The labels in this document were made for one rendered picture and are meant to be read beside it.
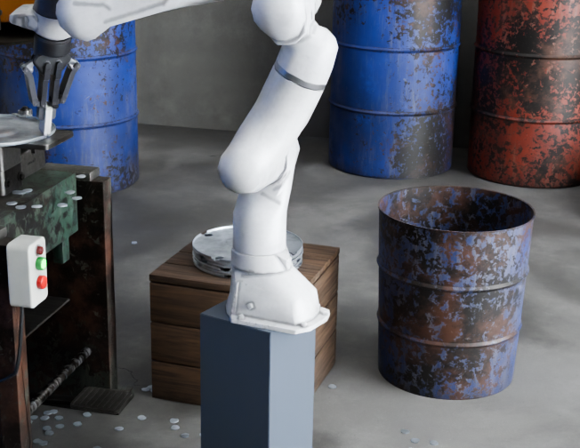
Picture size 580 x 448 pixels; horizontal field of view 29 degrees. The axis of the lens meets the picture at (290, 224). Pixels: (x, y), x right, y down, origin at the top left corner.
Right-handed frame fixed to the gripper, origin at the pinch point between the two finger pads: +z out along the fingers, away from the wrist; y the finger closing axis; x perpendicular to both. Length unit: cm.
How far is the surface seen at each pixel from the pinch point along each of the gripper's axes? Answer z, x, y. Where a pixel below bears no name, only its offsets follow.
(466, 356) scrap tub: 56, -49, 101
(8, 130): 5.1, 5.0, -6.3
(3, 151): 7.9, 1.0, -8.7
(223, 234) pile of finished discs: 47, 7, 57
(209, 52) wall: 127, 248, 194
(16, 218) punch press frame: 16.6, -11.8, -9.8
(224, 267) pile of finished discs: 43, -11, 47
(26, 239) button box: 11.7, -25.8, -13.1
